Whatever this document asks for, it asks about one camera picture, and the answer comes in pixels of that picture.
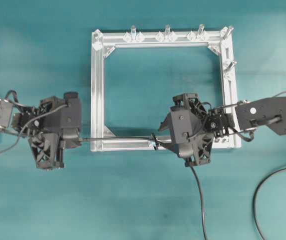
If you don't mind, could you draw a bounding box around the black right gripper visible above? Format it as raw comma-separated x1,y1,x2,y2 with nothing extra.
158,93,235,167

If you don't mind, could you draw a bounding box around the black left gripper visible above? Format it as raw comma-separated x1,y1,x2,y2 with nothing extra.
17,96,65,170

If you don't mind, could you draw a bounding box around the black wire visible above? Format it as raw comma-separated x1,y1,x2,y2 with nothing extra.
79,133,286,240

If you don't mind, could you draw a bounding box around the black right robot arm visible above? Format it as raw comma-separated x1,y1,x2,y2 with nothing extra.
154,93,286,167

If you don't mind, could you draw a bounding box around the clear side peg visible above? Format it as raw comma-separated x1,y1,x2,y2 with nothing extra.
223,60,237,74

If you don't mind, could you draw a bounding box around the clear middle peg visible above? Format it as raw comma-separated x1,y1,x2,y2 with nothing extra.
164,24,171,41

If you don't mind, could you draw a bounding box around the clear peg with blue band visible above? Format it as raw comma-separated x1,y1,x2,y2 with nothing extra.
131,25,137,42

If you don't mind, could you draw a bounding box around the clear corner peg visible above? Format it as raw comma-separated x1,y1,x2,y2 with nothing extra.
92,29,103,51

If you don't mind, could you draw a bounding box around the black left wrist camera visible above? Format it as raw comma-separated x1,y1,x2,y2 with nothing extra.
40,91,81,149

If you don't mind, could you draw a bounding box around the thin black left camera cable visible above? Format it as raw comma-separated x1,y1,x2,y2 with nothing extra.
0,103,67,175

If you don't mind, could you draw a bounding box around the aluminium extrusion frame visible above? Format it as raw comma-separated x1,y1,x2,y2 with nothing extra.
90,26,238,152

